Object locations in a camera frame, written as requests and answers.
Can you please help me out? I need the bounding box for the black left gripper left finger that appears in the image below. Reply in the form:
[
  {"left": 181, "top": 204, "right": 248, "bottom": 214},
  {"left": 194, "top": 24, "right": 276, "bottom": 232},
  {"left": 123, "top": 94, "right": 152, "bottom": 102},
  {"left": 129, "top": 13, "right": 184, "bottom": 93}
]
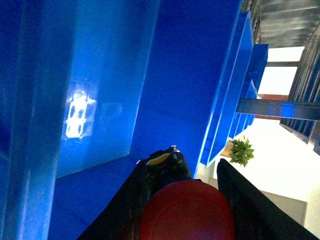
[{"left": 77, "top": 157, "right": 153, "bottom": 240}]

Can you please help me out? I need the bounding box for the metal shelf frame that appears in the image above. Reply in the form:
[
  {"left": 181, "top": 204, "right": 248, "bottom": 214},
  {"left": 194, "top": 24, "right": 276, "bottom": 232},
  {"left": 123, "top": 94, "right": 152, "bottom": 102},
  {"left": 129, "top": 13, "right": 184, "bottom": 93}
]
[{"left": 235, "top": 0, "right": 320, "bottom": 145}]

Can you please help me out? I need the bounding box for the green potted plant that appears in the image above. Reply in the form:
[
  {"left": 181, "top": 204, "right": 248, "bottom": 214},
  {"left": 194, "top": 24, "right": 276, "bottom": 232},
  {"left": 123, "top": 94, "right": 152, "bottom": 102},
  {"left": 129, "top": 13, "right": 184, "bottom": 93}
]
[{"left": 229, "top": 136, "right": 255, "bottom": 168}]

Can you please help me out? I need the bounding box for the blue plastic target bin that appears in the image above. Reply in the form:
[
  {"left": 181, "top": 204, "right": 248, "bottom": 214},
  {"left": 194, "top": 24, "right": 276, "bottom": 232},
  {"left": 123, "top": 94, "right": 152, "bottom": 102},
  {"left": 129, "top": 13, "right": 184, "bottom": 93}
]
[{"left": 0, "top": 0, "right": 253, "bottom": 240}]

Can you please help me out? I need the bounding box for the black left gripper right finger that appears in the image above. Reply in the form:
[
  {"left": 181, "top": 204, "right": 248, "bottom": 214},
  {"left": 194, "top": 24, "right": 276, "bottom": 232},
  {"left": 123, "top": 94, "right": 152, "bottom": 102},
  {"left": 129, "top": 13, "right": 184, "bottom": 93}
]
[{"left": 217, "top": 158, "right": 318, "bottom": 240}]

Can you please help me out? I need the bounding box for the red mushroom push button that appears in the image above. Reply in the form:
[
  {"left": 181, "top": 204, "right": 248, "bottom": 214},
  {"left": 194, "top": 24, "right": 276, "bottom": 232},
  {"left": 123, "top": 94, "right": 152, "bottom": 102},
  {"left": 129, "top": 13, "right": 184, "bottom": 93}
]
[{"left": 136, "top": 144, "right": 236, "bottom": 240}]

